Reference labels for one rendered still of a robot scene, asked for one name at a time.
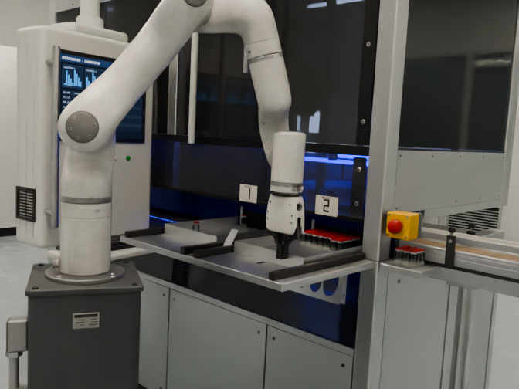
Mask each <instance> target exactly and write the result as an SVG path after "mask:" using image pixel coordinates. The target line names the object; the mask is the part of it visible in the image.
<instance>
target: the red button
mask: <svg viewBox="0 0 519 389"><path fill-rule="evenodd" d="M387 229H388V231H389V232H390V233H392V234H398V233H400V231H401V230H402V223H401V222H400V221H399V220H398V219H392V220H390V221H389V222H388V224H387Z"/></svg>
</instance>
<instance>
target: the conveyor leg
mask: <svg viewBox="0 0 519 389"><path fill-rule="evenodd" d="M446 284H448V285H451V286H458V295H457V304H456V319H455V328H454V337H453V352H452V361H451V370H450V379H449V389H467V386H468V377H469V369H470V354H471V346H472V338H473V322H474V314H475V305H476V297H477V291H478V290H480V289H478V288H474V287H470V286H465V285H460V284H457V283H454V282H447V281H446Z"/></svg>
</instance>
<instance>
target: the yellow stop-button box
mask: <svg viewBox="0 0 519 389"><path fill-rule="evenodd" d="M392 219H398V220H399V221H400V222H401V223H402V230H401V231H400V233H398V234H392V233H390V232H389V231H388V229H387V226H386V236H387V237H390V238H398V239H402V240H406V241H408V240H413V239H417V238H420V236H421V227H422V213H418V212H412V211H403V210H398V211H389V212H388V216H387V224H388V222H389V221H390V220H392Z"/></svg>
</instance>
